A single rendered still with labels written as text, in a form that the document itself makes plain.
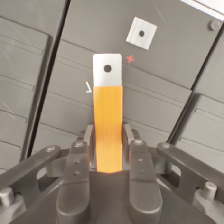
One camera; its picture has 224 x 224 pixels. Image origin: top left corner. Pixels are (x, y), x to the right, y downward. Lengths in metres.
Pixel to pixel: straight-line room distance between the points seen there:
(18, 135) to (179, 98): 0.17
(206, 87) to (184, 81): 0.02
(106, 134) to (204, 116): 0.10
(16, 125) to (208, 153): 0.21
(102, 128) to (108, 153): 0.03
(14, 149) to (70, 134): 0.06
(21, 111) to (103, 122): 0.08
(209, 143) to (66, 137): 0.15
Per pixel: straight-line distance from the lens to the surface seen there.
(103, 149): 0.16
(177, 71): 0.17
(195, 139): 0.19
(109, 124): 0.15
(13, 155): 0.20
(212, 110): 0.19
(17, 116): 0.18
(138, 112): 0.16
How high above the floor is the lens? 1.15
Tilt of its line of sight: 73 degrees down
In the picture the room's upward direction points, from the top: 175 degrees clockwise
